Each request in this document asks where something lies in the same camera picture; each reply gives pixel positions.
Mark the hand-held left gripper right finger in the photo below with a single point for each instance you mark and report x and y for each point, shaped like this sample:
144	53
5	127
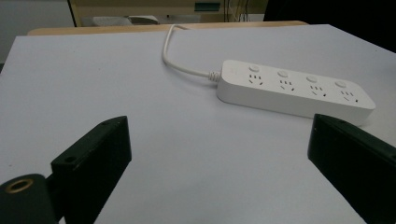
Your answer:
355	161

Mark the white power strip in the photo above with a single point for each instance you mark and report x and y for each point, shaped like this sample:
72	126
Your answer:
289	93

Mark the wooden table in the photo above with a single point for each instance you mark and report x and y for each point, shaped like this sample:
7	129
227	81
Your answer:
124	29

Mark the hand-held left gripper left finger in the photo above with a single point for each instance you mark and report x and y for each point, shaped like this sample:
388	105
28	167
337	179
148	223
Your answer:
93	161

